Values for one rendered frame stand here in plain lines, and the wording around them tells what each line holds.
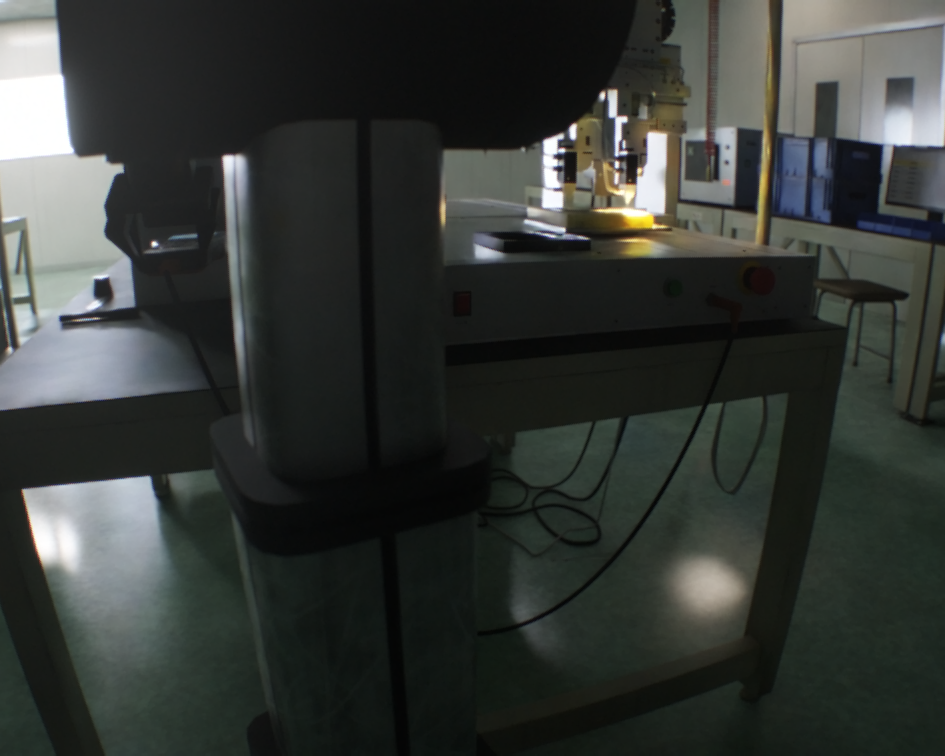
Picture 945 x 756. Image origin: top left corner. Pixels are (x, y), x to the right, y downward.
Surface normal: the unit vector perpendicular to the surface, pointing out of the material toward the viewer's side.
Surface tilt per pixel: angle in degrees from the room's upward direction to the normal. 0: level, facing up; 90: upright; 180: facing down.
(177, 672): 0
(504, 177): 90
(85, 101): 145
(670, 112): 90
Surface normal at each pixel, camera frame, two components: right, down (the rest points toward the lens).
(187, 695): 0.00, -0.95
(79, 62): 0.37, 0.83
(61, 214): 0.33, 0.29
